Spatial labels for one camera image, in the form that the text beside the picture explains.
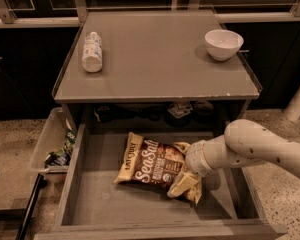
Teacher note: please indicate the white ceramic bowl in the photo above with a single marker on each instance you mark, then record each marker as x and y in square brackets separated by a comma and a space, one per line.
[221, 44]

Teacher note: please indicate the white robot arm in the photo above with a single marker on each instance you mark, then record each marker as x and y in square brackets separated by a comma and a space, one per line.
[243, 144]

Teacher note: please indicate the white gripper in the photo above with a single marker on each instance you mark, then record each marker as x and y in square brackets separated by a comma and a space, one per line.
[195, 158]

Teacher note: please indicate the clear plastic storage bin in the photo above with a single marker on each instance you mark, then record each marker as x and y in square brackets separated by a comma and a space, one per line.
[51, 139]

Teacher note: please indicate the green snack packets in bin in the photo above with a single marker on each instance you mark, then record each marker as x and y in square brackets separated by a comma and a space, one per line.
[63, 156]

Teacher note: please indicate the brown sea salt chip bag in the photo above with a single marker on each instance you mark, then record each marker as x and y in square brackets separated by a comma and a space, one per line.
[151, 162]

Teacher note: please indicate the dark items on shelf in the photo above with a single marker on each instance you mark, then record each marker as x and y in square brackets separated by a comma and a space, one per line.
[175, 114]

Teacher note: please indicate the grey open top drawer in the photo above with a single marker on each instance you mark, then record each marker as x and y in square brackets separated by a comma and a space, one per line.
[94, 207]

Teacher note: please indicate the white robot base pole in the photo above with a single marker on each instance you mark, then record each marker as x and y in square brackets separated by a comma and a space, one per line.
[292, 111]

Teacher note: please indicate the grey counter cabinet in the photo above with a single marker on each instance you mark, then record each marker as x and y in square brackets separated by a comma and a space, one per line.
[151, 56]

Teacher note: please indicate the white plastic water bottle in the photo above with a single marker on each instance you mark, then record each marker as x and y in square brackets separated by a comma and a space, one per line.
[92, 53]

